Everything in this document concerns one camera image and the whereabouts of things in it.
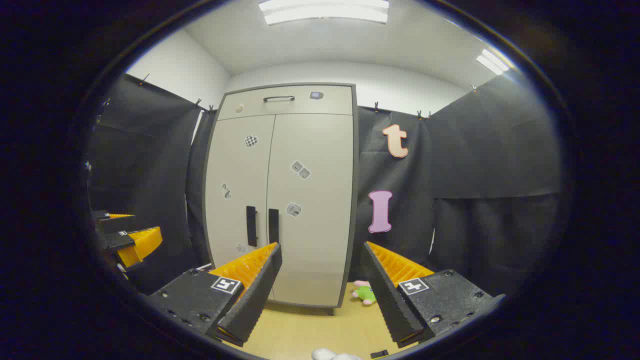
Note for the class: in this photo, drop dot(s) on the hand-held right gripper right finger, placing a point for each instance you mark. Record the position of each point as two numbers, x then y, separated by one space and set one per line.
392 305

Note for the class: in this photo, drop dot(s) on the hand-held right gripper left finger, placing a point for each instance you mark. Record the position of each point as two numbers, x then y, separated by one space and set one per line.
255 295

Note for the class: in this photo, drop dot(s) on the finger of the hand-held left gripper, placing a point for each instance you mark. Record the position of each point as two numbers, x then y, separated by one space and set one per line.
142 245
120 225

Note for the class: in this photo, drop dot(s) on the shoe cabinet door square stickers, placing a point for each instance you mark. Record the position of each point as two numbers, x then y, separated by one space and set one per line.
320 240

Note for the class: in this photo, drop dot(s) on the grey double-door shoe cabinet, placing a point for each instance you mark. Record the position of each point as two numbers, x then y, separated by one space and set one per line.
356 200

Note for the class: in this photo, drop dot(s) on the shoe cabinet door checkered sticker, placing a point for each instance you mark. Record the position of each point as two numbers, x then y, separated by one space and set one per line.
235 175

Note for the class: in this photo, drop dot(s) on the grey cabinet drawer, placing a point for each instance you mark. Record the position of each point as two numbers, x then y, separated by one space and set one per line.
300 107

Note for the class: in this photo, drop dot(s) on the green pink plush toy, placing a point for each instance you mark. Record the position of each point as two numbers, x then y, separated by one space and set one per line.
367 295

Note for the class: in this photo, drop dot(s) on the black backdrop cloth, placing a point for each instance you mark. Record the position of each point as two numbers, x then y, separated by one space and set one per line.
475 160

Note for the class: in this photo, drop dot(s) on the narrow ceiling light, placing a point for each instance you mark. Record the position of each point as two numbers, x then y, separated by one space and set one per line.
492 61

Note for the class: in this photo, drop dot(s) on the wide ceiling light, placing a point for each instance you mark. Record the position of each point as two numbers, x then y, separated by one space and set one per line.
325 11

